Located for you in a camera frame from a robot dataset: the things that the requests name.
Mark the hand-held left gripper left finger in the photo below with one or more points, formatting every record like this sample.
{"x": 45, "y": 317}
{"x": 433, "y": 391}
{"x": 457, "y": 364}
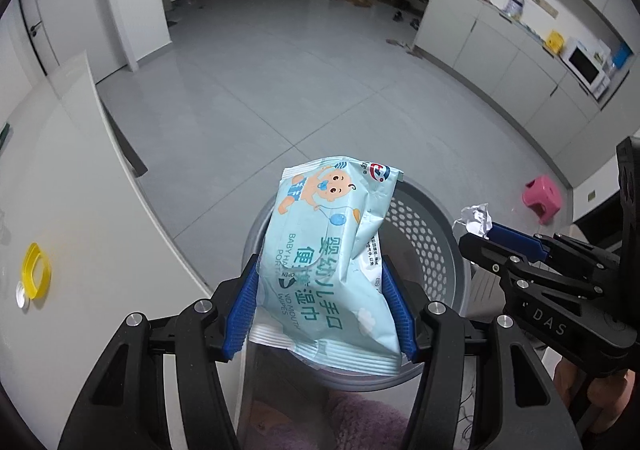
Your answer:
{"x": 242, "y": 315}

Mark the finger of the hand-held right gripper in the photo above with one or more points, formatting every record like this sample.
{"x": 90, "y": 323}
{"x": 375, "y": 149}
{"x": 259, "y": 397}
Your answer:
{"x": 530, "y": 275}
{"x": 515, "y": 240}

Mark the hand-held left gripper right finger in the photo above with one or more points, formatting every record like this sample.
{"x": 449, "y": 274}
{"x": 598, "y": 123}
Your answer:
{"x": 400, "y": 320}

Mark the white paper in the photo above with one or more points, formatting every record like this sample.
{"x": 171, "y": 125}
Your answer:
{"x": 475, "y": 219}

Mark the grey perforated waste basket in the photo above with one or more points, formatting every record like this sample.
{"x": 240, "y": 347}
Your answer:
{"x": 430, "y": 230}

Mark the light blue wet wipes packet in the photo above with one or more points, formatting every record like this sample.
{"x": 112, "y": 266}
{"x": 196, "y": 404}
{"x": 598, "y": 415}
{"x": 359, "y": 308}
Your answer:
{"x": 325, "y": 270}

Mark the person's right hand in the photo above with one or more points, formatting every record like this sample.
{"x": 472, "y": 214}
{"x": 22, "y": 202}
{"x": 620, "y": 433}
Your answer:
{"x": 617, "y": 400}

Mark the pink fuzzy cloth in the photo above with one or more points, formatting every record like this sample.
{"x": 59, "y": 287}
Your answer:
{"x": 360, "y": 420}

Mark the white kitchen counter cabinet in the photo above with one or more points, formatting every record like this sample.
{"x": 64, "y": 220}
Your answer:
{"x": 500, "y": 59}

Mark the white microwave oven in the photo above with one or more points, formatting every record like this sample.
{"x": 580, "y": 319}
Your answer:
{"x": 582, "y": 64}

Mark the yellow box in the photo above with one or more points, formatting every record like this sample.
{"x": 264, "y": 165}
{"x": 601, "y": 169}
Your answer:
{"x": 554, "y": 40}

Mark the blue box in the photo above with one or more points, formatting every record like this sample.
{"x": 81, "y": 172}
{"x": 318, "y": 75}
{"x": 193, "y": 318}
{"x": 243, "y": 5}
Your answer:
{"x": 621, "y": 54}

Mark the small silver cap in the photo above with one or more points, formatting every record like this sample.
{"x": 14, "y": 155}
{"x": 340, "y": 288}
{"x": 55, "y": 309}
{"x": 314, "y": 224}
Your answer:
{"x": 22, "y": 295}

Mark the clear plastic jar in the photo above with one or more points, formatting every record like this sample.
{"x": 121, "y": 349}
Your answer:
{"x": 514, "y": 7}

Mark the white door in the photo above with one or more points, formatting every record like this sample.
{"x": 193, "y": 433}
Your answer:
{"x": 42, "y": 24}

